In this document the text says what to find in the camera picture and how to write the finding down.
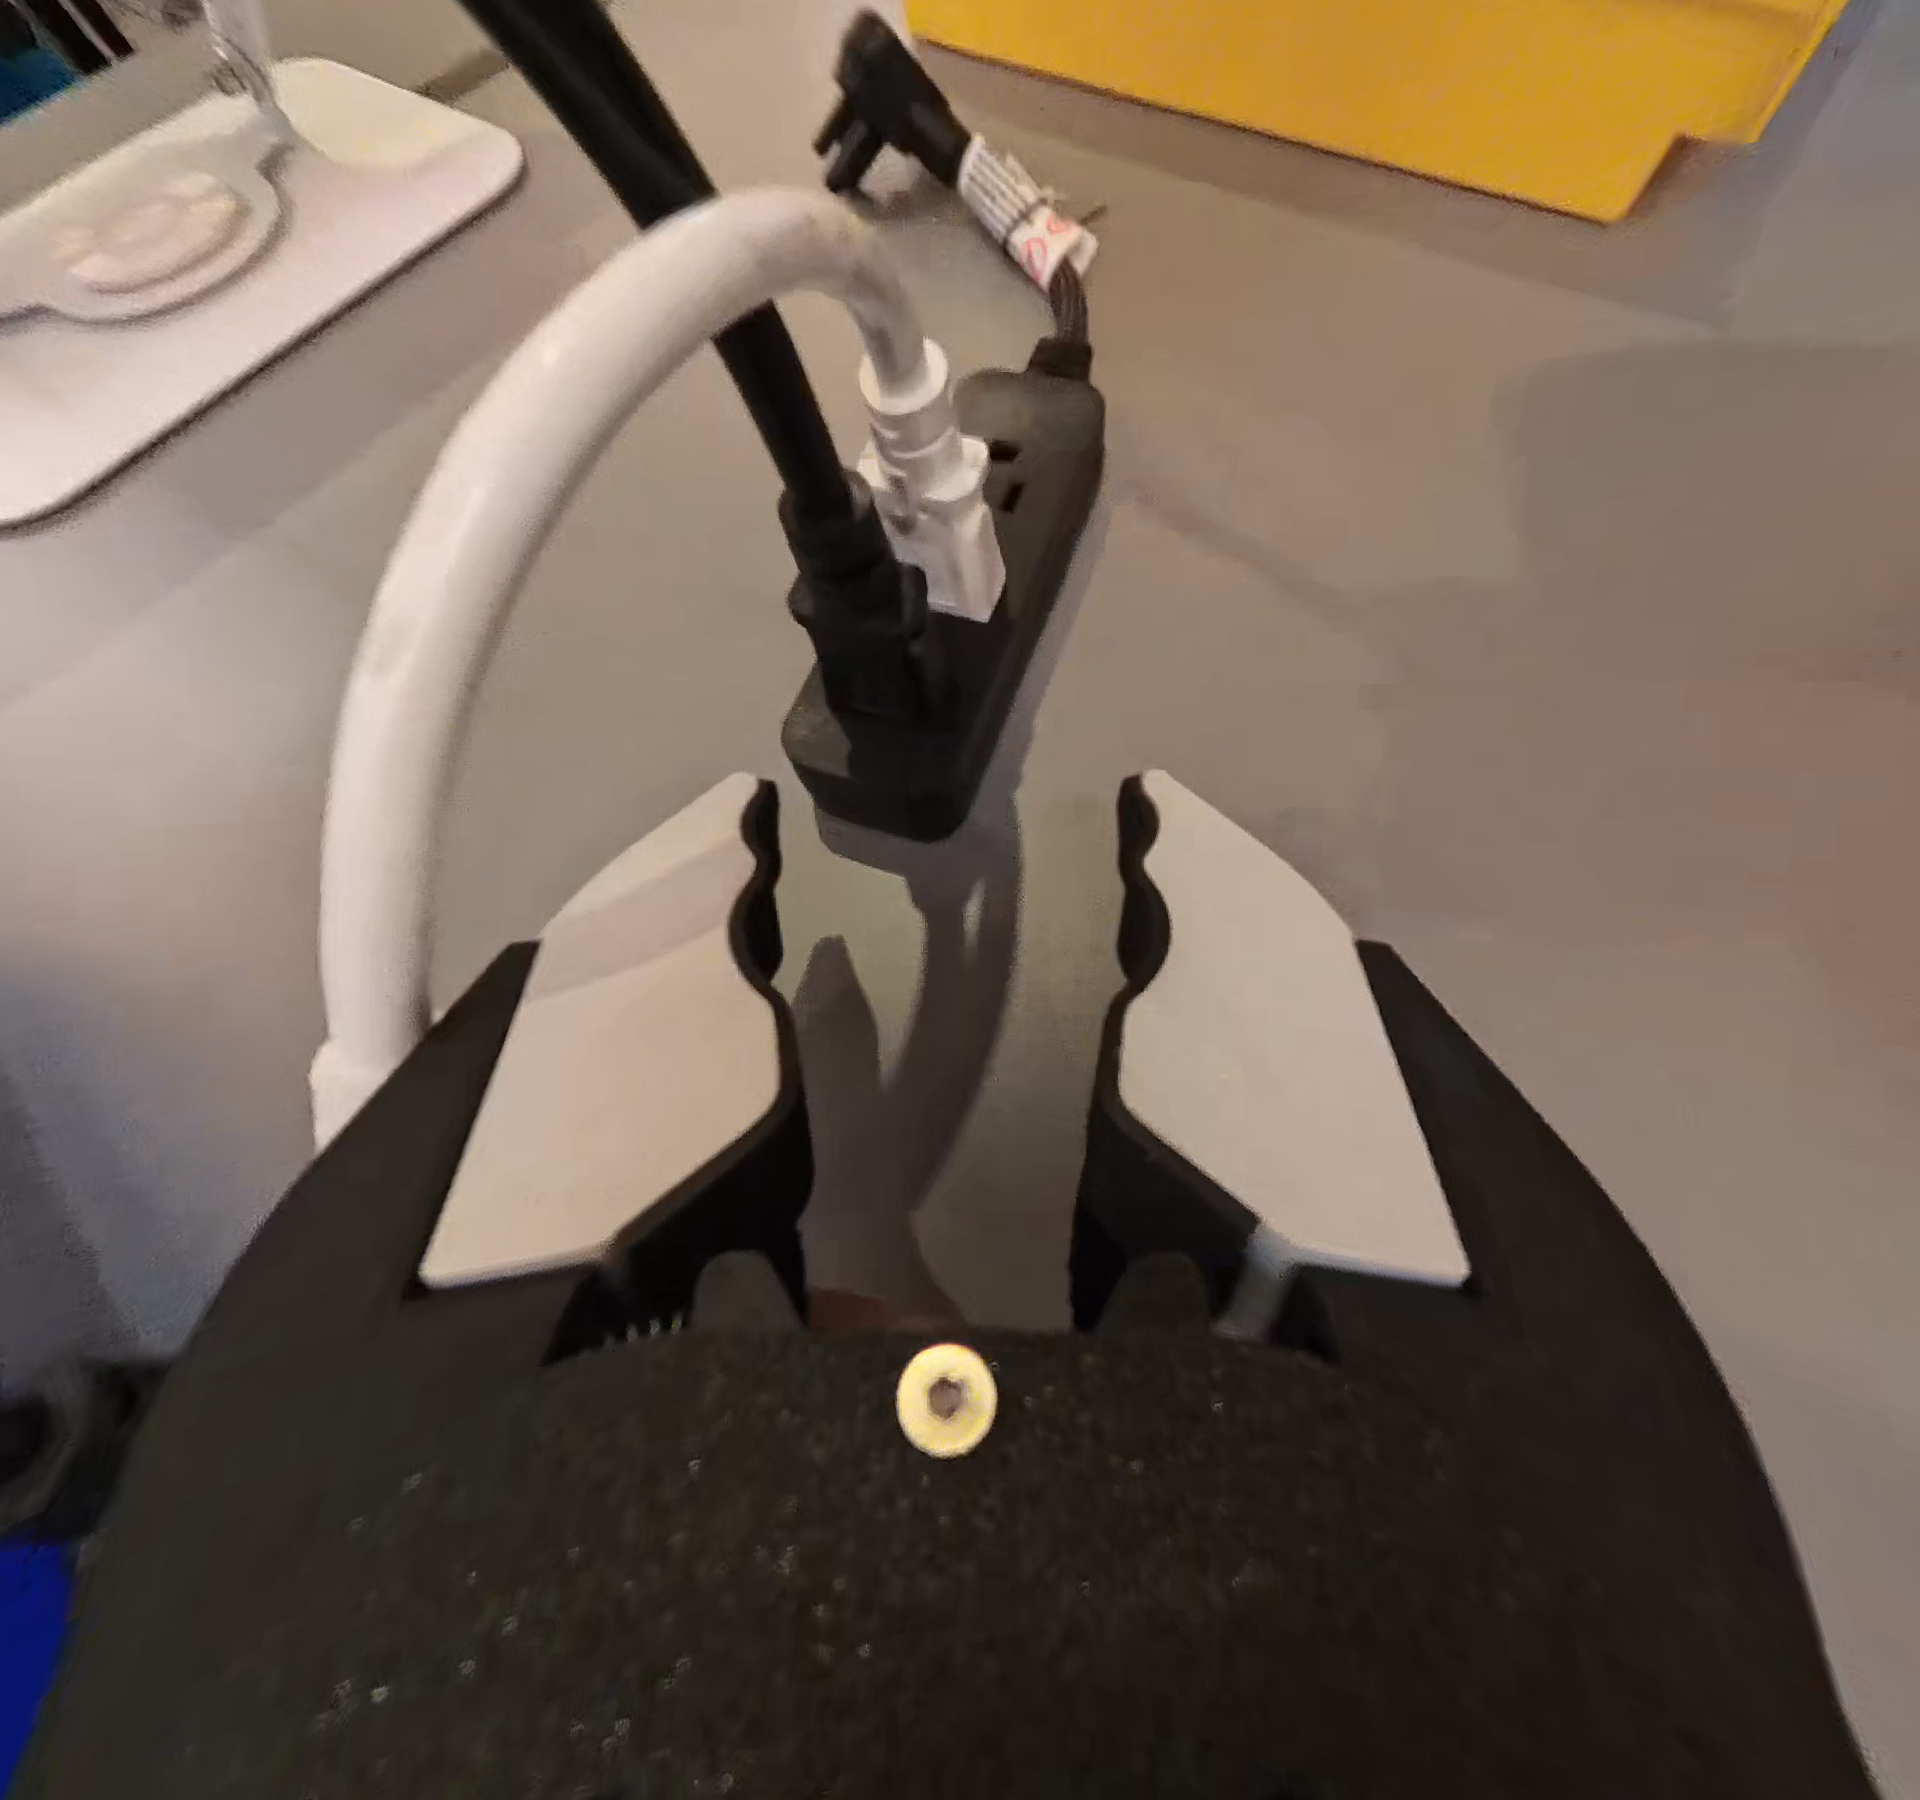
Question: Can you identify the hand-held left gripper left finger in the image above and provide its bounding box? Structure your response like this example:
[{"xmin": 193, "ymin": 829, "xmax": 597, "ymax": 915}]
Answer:
[{"xmin": 416, "ymin": 773, "xmax": 817, "ymax": 1326}]

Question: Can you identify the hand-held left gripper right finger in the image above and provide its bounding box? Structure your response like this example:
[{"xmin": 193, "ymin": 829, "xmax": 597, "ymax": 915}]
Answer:
[{"xmin": 1069, "ymin": 768, "xmax": 1473, "ymax": 1332}]

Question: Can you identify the white power cord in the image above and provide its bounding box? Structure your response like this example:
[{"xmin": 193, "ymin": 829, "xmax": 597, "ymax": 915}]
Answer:
[{"xmin": 313, "ymin": 186, "xmax": 1010, "ymax": 1151}]

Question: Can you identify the black power strip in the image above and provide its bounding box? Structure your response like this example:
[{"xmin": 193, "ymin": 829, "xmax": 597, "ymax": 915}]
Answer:
[{"xmin": 781, "ymin": 7, "xmax": 1113, "ymax": 847}]

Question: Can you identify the black power cord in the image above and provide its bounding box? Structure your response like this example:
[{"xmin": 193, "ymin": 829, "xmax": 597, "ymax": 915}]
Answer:
[{"xmin": 336, "ymin": 0, "xmax": 944, "ymax": 771}]

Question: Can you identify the yellow plastic bin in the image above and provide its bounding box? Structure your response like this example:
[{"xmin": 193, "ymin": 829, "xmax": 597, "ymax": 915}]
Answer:
[{"xmin": 883, "ymin": 0, "xmax": 1908, "ymax": 229}]

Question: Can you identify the grey desk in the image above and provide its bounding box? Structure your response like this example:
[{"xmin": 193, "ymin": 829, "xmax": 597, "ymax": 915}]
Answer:
[{"xmin": 0, "ymin": 0, "xmax": 1920, "ymax": 1800}]

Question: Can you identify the white document stand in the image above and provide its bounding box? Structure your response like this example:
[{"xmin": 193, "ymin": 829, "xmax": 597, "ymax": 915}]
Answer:
[{"xmin": 0, "ymin": 0, "xmax": 528, "ymax": 531}]

